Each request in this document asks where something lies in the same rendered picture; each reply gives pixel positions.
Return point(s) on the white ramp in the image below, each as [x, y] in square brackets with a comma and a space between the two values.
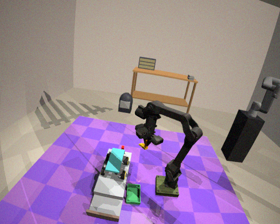
[108, 194]

